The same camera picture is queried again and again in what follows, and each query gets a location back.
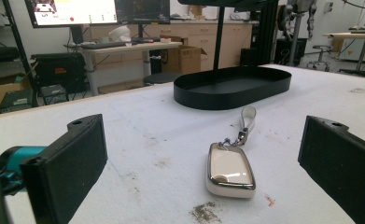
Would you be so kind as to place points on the black aluminium frame column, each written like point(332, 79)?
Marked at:
point(267, 31)

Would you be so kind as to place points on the grey metal swivel stool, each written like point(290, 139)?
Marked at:
point(320, 57)

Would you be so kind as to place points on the black round stool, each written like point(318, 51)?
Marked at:
point(161, 78)

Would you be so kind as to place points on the black equipment case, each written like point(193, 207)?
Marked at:
point(58, 71)

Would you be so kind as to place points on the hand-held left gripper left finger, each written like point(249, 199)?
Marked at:
point(65, 171)

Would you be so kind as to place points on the black metal shelf frame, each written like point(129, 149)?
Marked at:
point(16, 40)

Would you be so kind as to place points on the black metal stand pole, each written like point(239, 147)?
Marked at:
point(219, 34)

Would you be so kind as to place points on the light wooden side table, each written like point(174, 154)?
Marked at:
point(354, 46)

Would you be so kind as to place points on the open cardboard box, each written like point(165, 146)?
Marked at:
point(185, 59)

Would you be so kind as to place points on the cardboard box with black devices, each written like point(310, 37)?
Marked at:
point(6, 93)

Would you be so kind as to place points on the white crumpled bag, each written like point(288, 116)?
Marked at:
point(121, 33)

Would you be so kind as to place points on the black keyboard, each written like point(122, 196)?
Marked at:
point(104, 45)

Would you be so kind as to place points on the computer monitor with bright screen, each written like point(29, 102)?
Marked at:
point(72, 12)

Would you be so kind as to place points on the black oval metal tray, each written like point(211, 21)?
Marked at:
point(230, 87)

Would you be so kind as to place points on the computer monitor with dark screen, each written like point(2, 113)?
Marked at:
point(143, 11)

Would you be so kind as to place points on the white car key fob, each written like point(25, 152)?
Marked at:
point(231, 161)

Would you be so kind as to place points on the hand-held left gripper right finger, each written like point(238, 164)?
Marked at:
point(342, 161)

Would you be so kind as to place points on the wooden desk with metal legs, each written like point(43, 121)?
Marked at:
point(130, 49)

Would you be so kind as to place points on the wooden cabinet with drawers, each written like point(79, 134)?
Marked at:
point(208, 37)

